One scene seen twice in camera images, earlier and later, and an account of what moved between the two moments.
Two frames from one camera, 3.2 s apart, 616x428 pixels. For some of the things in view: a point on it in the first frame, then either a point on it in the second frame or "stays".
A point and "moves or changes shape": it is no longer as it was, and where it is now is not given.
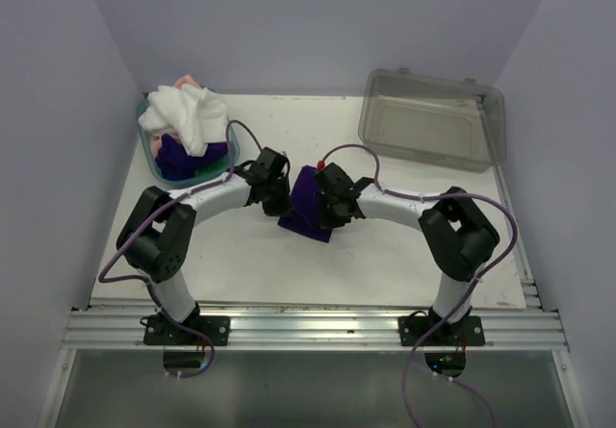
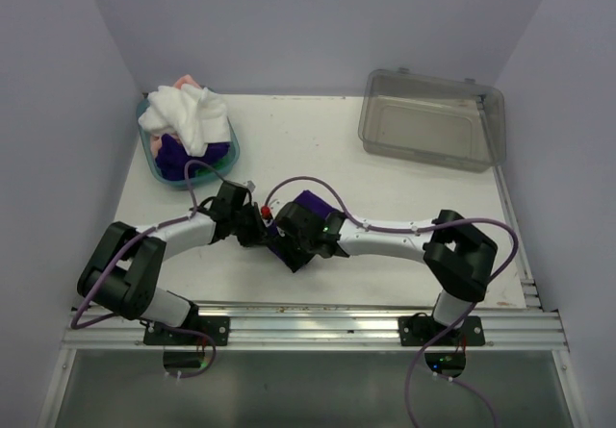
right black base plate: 413,328 stays
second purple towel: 176,163 stays
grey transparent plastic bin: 431,121 stays
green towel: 219,165 stays
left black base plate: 158,331 stays
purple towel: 305,214 moves or changes shape
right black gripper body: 331,216 -> 298,249
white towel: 192,113 stays
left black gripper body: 277,200 -> 246,224
